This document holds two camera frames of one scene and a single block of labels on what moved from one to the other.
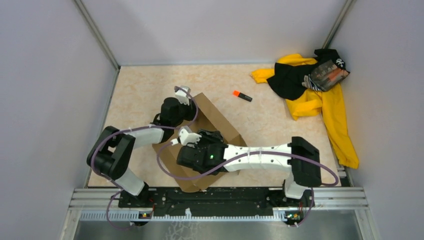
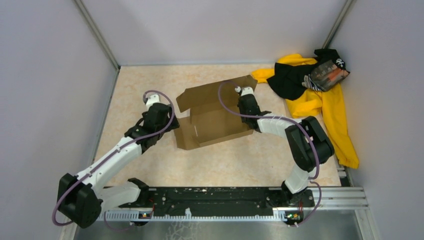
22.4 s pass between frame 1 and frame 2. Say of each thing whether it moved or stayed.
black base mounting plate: stayed
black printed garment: stayed
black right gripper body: moved
